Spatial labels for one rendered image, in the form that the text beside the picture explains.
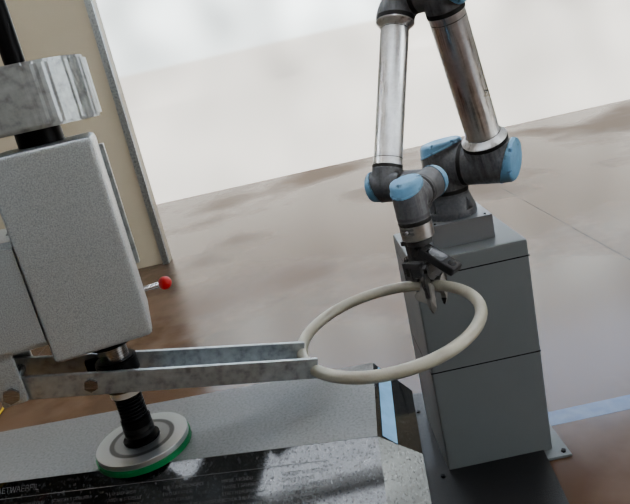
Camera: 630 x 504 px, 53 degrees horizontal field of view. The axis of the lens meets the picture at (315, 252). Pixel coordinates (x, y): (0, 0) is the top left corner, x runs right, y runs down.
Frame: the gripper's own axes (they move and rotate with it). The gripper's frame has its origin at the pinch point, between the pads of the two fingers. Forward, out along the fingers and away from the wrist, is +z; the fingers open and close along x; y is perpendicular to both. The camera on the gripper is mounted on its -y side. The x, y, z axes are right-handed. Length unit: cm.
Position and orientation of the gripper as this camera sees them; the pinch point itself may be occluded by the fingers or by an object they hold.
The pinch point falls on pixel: (440, 304)
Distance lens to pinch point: 180.0
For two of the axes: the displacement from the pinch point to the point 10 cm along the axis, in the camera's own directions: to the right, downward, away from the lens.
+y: -7.1, -0.1, 7.0
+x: -6.5, 3.9, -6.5
